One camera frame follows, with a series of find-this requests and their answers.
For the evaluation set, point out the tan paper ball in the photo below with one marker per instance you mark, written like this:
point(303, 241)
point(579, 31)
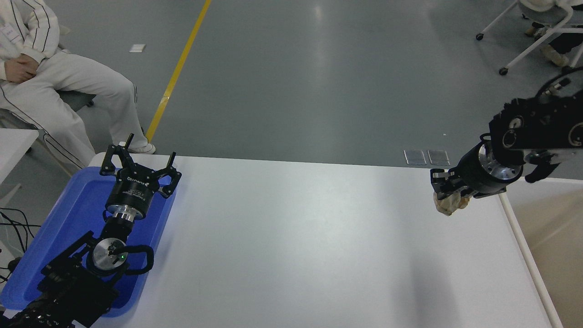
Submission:
point(448, 205)

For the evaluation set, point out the white wheeled chair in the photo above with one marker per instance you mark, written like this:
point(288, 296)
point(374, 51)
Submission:
point(553, 18)

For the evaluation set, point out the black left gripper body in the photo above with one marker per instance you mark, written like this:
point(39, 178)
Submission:
point(130, 193)

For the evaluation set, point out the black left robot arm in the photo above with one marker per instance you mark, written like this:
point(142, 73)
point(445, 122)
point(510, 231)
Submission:
point(68, 287)

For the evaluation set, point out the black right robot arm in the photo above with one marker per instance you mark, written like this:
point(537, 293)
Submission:
point(542, 123)

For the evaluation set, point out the seated person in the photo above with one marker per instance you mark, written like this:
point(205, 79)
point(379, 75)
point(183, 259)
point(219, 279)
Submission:
point(68, 77)

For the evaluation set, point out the small white side table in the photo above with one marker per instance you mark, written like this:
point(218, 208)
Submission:
point(13, 146)

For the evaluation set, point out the person on wheeled chair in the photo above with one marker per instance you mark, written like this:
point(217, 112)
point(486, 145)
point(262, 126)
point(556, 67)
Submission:
point(537, 4)

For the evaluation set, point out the person's hand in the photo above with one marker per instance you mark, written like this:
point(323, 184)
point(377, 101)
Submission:
point(22, 69)

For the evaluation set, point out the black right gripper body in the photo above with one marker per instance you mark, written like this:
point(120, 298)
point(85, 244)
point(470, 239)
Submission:
point(473, 177)

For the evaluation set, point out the metal floor plate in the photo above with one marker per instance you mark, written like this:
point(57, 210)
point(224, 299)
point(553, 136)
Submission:
point(438, 156)
point(415, 156)

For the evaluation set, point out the large pale bin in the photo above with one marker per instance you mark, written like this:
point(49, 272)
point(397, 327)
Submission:
point(555, 237)

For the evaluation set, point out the blue plastic tray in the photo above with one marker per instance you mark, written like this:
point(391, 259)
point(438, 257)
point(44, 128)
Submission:
point(77, 214)

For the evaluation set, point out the white paper sheet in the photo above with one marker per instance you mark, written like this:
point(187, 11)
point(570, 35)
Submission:
point(138, 48)

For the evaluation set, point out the grey seat chair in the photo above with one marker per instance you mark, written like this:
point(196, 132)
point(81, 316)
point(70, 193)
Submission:
point(75, 99)

